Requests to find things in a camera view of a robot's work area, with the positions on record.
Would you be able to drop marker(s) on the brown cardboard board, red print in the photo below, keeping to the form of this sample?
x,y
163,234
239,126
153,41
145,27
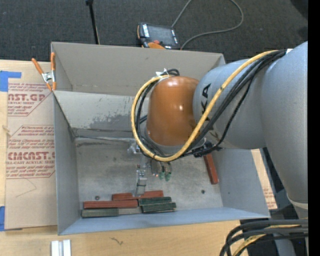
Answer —
x,y
30,190

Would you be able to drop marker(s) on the red-brown flat block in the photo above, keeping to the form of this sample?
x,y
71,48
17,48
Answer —
x,y
110,204
152,194
211,170

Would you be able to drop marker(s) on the grey metal bin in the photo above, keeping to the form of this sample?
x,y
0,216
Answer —
x,y
105,162

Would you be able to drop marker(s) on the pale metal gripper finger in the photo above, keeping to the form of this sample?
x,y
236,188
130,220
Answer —
x,y
133,149
140,185

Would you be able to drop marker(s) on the dark green flat block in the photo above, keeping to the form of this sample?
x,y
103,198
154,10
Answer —
x,y
155,201
100,213
158,207

